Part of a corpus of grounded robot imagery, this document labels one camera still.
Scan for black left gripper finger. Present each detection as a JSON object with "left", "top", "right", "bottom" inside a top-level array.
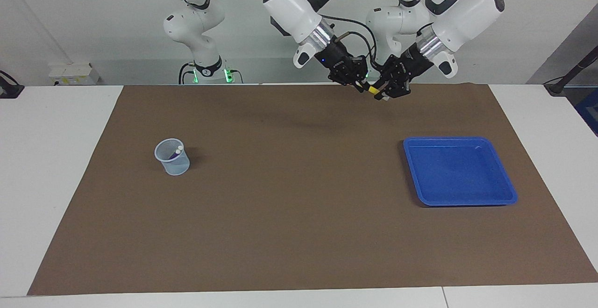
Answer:
[
  {"left": 373, "top": 61, "right": 399, "bottom": 101},
  {"left": 387, "top": 75, "right": 412, "bottom": 100}
]

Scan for black clamp mount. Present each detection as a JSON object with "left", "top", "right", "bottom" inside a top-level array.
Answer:
[{"left": 0, "top": 70, "right": 25, "bottom": 99}]

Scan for brown table mat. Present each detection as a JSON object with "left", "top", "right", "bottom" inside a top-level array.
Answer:
[{"left": 27, "top": 83, "right": 598, "bottom": 296}]

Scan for blue plastic tray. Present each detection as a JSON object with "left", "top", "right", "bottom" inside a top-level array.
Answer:
[{"left": 403, "top": 136, "right": 518, "bottom": 207}]

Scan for black base cable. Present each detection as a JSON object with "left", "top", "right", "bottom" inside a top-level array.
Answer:
[{"left": 178, "top": 62, "right": 197, "bottom": 85}]

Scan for black stand pole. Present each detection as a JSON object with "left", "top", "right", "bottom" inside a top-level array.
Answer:
[{"left": 543, "top": 45, "right": 598, "bottom": 97}]

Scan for white power strip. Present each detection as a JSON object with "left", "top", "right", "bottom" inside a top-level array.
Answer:
[{"left": 48, "top": 63, "right": 101, "bottom": 86}]

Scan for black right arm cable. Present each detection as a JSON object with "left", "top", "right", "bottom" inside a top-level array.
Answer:
[{"left": 320, "top": 14, "right": 377, "bottom": 64}]

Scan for translucent plastic cup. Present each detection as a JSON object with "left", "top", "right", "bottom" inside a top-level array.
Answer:
[{"left": 154, "top": 138, "right": 191, "bottom": 176}]

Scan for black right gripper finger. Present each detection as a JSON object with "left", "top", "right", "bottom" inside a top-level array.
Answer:
[
  {"left": 349, "top": 55, "right": 370, "bottom": 94},
  {"left": 329, "top": 61, "right": 359, "bottom": 87}
]

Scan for yellow pen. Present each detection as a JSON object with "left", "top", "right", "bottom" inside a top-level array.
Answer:
[{"left": 357, "top": 80, "right": 389, "bottom": 101}]

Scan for blue crate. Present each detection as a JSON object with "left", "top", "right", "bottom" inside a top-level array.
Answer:
[{"left": 576, "top": 88, "right": 598, "bottom": 136}]

